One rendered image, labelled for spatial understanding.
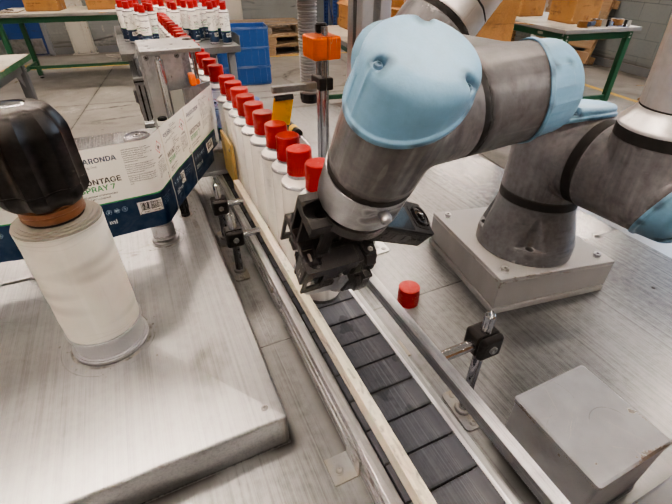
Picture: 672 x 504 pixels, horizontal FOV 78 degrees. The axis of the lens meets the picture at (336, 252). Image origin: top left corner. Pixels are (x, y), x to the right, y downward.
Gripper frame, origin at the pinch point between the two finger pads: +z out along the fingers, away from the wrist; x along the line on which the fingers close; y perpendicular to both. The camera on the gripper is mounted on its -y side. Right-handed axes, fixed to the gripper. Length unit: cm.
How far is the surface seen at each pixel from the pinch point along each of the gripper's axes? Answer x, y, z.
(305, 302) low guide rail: 1.7, 4.4, 1.3
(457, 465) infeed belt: 24.5, -1.8, -7.8
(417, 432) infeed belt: 20.6, -0.2, -5.6
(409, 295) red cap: 3.9, -12.8, 6.6
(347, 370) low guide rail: 12.2, 4.2, -4.8
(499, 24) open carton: -115, -143, 56
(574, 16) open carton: -218, -354, 135
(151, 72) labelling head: -56, 14, 13
